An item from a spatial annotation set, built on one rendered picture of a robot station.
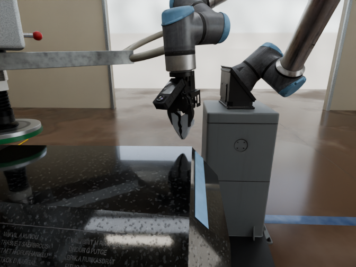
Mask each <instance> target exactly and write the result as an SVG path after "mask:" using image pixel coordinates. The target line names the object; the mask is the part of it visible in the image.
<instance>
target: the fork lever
mask: <svg viewBox="0 0 356 267"><path fill-rule="evenodd" d="M132 54H134V51H133V50H115V51H51V52H0V70H16V69H37V68H58V67H79V66H101V65H122V64H134V63H133V62H132V61H131V60H130V56H131V55H132Z"/></svg>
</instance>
